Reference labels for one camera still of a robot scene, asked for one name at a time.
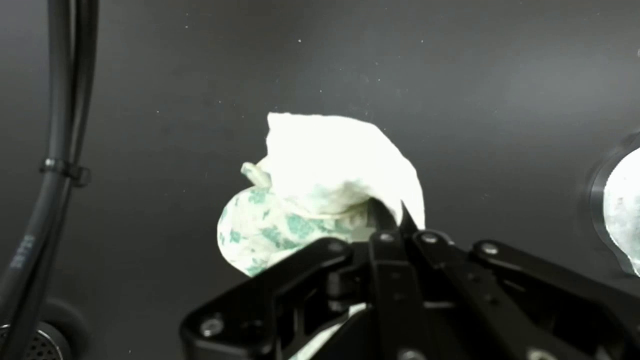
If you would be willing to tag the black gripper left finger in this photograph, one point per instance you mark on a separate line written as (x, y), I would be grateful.
(281, 293)

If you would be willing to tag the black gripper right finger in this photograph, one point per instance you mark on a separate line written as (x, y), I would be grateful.
(520, 300)

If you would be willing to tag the white towel with green print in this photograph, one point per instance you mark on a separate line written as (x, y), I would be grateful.
(332, 160)

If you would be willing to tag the round black mesh dish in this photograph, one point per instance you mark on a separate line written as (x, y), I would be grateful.
(58, 341)

